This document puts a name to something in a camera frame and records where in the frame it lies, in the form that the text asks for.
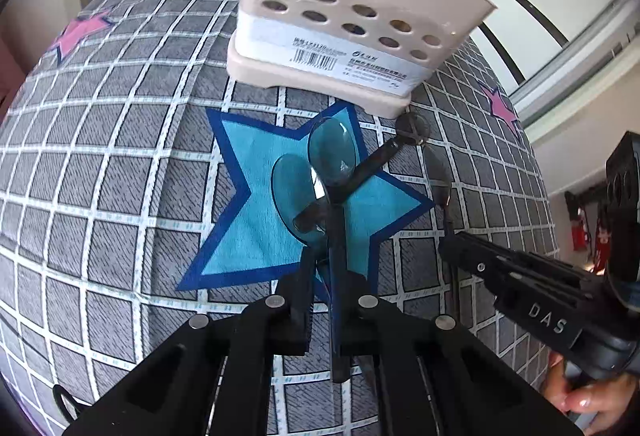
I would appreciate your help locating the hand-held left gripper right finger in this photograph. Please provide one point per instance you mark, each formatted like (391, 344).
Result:
(352, 316)

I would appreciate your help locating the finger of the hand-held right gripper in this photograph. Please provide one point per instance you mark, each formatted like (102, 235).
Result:
(500, 268)

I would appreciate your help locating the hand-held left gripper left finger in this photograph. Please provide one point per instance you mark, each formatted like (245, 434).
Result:
(297, 316)

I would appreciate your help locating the person's right hand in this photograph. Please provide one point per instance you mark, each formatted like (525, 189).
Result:
(610, 406)

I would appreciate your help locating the red fire extinguisher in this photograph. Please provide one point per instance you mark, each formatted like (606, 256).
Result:
(580, 231)

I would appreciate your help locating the grey checked star tablecloth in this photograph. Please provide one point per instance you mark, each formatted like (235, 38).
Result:
(125, 166)

